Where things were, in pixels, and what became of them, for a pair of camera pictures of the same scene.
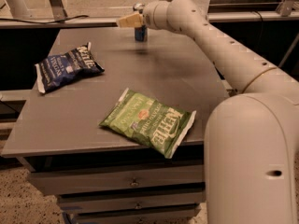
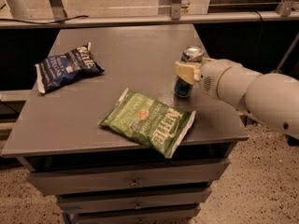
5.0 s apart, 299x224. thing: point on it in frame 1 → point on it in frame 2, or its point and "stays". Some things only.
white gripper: (149, 19) → (214, 76)
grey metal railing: (113, 21) stays
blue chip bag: (59, 70) stays
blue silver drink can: (140, 32) → (182, 88)
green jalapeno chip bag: (157, 125) stays
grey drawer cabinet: (117, 127) stays
